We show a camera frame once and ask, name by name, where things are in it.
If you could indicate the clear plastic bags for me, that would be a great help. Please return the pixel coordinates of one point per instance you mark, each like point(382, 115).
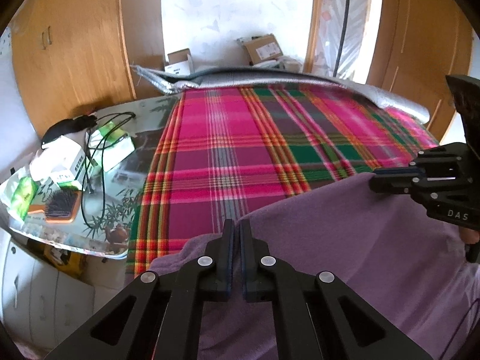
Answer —
point(290, 63)

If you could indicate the green white box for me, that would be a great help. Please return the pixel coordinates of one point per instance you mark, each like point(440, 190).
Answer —
point(112, 150)

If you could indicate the white cabinet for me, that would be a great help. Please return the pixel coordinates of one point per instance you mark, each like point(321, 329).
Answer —
point(45, 300)

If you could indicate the silver quilted mat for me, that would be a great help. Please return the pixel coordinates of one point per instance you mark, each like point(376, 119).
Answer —
point(262, 78)

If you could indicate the panelled wooden wardrobe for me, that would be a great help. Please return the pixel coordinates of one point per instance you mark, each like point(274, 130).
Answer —
point(423, 45)

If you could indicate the brown cardboard box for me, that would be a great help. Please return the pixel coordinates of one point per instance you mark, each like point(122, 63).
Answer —
point(264, 48)

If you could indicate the white cardboard box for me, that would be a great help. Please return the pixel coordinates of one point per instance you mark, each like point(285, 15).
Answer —
point(180, 62)

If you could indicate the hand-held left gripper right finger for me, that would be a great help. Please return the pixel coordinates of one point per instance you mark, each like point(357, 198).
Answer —
point(244, 262)

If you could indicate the yellow bag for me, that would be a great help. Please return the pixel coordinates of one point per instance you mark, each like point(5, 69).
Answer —
point(71, 264)

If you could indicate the glass side table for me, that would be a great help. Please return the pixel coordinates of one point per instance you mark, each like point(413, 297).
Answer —
point(123, 165)

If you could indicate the person's right hand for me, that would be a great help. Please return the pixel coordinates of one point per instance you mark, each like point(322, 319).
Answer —
point(470, 237)

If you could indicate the hairbrush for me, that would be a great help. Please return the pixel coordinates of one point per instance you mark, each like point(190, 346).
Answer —
point(60, 204)

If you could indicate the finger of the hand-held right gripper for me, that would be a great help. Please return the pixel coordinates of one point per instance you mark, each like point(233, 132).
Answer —
point(393, 184)
point(442, 161)

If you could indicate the purple fleece garment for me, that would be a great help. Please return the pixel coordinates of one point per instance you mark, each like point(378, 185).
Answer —
point(337, 251)

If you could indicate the sliding glass door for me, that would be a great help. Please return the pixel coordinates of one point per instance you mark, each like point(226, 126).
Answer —
point(352, 26)

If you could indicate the black cloth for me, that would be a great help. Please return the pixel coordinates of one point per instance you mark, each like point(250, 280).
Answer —
point(67, 127)

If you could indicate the green packet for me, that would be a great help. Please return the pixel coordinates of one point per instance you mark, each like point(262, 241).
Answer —
point(22, 198)

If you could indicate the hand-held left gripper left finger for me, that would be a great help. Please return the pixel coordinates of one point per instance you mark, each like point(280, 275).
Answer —
point(228, 262)

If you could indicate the plaid bed sheet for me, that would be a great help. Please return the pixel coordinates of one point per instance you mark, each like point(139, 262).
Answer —
point(243, 138)

